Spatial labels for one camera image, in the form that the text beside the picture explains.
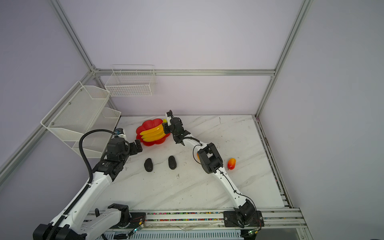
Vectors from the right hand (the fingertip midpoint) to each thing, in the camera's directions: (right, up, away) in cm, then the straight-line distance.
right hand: (162, 122), depth 104 cm
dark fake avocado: (-5, -27, -15) cm, 31 cm away
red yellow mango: (+25, -17, -36) cm, 47 cm away
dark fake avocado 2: (+9, -26, -12) cm, 30 cm away
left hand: (-12, -12, -24) cm, 30 cm away
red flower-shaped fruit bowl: (-12, -1, +7) cm, 14 cm away
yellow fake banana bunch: (-6, -8, +1) cm, 10 cm away
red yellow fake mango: (+46, -26, -14) cm, 55 cm away
